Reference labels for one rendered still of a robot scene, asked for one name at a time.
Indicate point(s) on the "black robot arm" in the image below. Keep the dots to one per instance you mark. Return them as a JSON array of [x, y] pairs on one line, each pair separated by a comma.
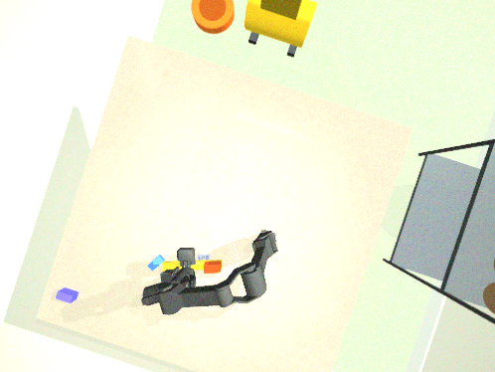
[[174, 293]]

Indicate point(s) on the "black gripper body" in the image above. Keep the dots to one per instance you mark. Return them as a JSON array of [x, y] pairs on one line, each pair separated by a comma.
[[185, 257]]

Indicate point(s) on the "blue rectangular block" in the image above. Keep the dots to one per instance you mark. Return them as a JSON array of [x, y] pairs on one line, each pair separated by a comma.
[[156, 262]]

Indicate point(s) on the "blue rectangular bar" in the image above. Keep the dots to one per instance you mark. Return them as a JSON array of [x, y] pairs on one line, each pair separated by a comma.
[[67, 294]]

